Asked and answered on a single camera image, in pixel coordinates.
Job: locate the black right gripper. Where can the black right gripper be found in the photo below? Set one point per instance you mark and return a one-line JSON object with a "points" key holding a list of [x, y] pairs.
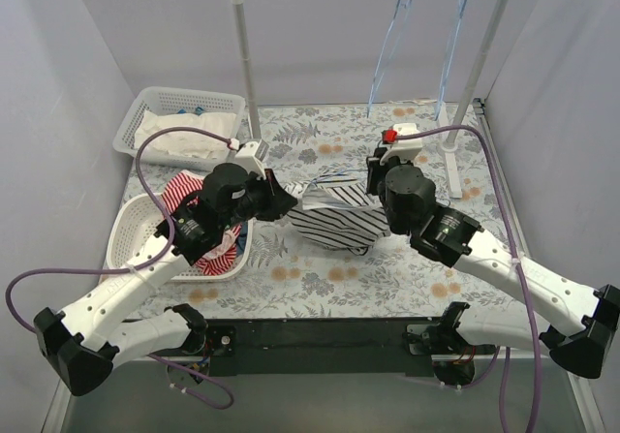
{"points": [[373, 175]]}

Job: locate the white cloth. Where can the white cloth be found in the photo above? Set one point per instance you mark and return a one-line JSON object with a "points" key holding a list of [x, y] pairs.
{"points": [[186, 144]]}

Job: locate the white oval basket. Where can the white oval basket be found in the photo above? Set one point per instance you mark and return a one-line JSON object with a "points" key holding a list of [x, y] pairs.
{"points": [[137, 219]]}

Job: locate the white rectangular basket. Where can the white rectangular basket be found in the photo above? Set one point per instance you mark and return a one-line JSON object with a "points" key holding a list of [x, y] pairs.
{"points": [[167, 100]]}

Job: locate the black white striped tank top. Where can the black white striped tank top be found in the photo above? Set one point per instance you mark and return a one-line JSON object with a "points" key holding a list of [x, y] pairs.
{"points": [[337, 216]]}

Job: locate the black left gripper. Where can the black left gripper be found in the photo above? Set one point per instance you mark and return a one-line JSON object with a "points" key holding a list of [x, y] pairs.
{"points": [[270, 197]]}

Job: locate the red white striped garment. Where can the red white striped garment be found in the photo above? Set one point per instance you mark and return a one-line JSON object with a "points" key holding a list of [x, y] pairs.
{"points": [[220, 259]]}

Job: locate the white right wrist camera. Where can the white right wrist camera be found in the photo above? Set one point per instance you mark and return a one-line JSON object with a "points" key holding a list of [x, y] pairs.
{"points": [[395, 142]]}

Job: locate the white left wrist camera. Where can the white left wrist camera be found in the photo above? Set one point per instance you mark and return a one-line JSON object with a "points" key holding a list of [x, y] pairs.
{"points": [[251, 157]]}

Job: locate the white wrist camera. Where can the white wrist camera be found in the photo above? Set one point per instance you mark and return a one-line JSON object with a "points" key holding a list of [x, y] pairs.
{"points": [[395, 142], [251, 157]]}

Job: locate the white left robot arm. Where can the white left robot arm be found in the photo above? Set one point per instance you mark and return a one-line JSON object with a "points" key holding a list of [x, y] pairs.
{"points": [[90, 337]]}

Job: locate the floral table mat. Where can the floral table mat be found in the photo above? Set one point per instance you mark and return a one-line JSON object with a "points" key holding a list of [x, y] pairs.
{"points": [[286, 276]]}

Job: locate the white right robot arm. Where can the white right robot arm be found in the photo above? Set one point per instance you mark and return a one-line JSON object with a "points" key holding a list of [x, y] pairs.
{"points": [[576, 323]]}

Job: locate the blue wire hanger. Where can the blue wire hanger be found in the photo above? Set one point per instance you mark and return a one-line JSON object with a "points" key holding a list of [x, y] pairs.
{"points": [[338, 175], [448, 58], [390, 44]]}

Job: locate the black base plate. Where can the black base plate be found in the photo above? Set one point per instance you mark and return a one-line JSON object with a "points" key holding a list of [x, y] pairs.
{"points": [[328, 346]]}

